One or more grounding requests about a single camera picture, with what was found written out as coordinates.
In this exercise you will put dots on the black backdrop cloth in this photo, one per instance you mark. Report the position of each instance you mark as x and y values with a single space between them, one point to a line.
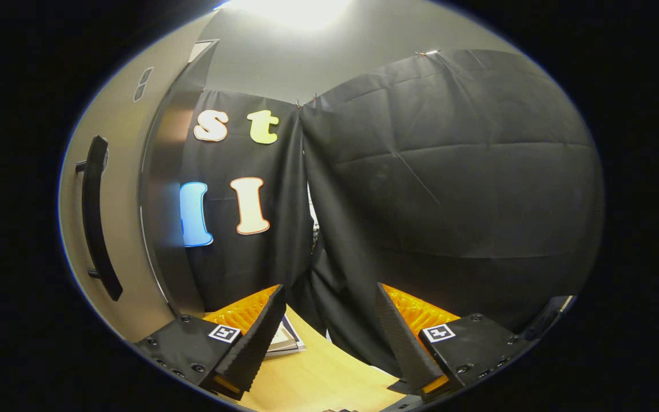
449 189
289 189

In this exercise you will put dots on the white booklet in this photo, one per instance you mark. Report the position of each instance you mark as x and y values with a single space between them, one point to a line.
289 340

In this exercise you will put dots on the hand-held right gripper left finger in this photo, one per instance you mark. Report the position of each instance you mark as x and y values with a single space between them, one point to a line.
261 343

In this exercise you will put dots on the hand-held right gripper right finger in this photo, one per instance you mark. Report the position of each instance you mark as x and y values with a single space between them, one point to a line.
401 349

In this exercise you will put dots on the grey cabinet door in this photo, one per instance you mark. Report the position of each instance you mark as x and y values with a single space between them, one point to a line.
123 171

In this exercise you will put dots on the grey cabinet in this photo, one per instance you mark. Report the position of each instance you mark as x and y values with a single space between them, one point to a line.
169 171

